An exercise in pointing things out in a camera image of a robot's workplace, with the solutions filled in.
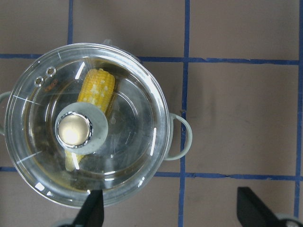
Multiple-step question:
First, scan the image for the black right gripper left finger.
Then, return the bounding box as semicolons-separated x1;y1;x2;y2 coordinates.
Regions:
71;190;104;227

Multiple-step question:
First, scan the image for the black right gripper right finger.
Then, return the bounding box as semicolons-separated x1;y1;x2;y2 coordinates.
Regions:
237;187;285;227

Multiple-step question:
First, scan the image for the glass pot lid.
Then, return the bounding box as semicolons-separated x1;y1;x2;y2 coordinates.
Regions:
4;42;170;207

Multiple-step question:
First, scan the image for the yellow corn cob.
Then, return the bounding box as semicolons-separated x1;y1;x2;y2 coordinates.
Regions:
58;69;115;172

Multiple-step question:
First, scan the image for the pale green cooking pot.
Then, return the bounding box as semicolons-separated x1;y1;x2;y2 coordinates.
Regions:
0;39;193;209

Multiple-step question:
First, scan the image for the brown paper table mat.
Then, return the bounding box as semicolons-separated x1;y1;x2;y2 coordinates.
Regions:
0;0;303;227

